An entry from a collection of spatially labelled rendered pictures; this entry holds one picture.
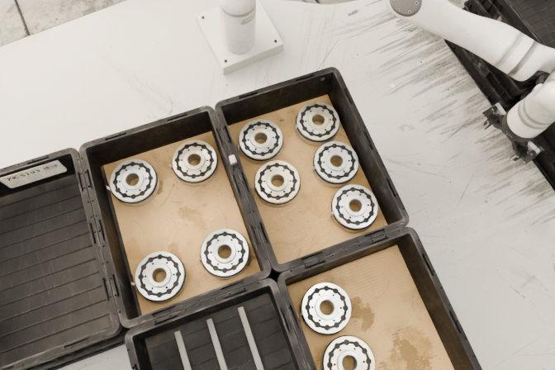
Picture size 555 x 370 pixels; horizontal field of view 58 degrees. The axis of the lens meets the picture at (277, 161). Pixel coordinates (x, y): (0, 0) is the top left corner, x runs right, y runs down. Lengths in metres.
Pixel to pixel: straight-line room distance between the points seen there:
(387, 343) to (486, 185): 0.52
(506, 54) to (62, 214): 0.95
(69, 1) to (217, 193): 1.68
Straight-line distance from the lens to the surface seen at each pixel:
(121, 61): 1.49
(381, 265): 1.12
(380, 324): 1.10
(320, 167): 1.13
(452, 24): 0.94
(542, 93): 0.97
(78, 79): 1.50
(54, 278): 1.18
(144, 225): 1.14
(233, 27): 1.31
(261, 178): 1.11
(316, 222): 1.12
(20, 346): 1.18
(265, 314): 1.08
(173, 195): 1.15
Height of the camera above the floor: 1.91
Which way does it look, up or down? 68 degrees down
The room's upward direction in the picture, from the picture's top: 4 degrees clockwise
